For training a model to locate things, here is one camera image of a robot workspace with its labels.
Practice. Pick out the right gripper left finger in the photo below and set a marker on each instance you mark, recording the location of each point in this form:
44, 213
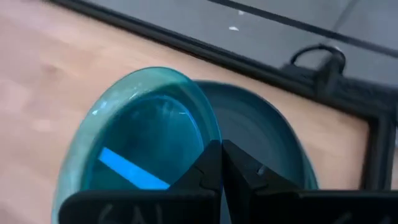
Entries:
140, 208

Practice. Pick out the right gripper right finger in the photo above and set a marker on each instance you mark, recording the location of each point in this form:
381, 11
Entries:
295, 208

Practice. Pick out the green plastic plate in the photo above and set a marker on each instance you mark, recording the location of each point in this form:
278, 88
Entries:
306, 168

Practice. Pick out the teal transparent plastic plate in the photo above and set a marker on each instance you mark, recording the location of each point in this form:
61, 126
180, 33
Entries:
140, 130

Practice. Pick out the dark grey plastic plate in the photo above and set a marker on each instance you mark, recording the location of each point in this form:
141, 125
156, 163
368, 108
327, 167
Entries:
245, 130

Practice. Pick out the black aluminium table frame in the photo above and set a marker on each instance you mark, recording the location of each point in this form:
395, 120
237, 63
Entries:
379, 149

